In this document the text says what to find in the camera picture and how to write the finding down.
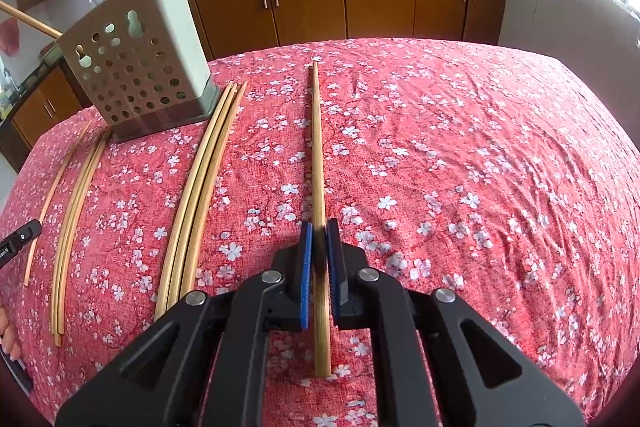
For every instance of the person's left hand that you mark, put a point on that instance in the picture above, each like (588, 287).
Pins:
(7, 337)

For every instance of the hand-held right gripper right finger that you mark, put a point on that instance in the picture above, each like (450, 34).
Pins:
(334, 292)

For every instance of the hanging red plastic bag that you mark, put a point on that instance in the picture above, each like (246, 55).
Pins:
(9, 37)

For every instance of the white perforated chopstick holder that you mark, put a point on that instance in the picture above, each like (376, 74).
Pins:
(150, 32)

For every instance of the red floral tablecloth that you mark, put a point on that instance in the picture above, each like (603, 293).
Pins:
(450, 157)

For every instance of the bamboo chopstick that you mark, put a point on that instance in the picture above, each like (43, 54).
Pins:
(184, 207)
(65, 232)
(191, 207)
(76, 232)
(198, 207)
(30, 21)
(318, 157)
(47, 207)
(206, 207)
(71, 232)

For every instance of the wooden base cabinets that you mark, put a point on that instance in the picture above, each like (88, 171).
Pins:
(380, 2)

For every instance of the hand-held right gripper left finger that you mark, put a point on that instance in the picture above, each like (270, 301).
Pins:
(305, 277)

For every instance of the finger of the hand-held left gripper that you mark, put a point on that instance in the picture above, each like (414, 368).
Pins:
(20, 239)

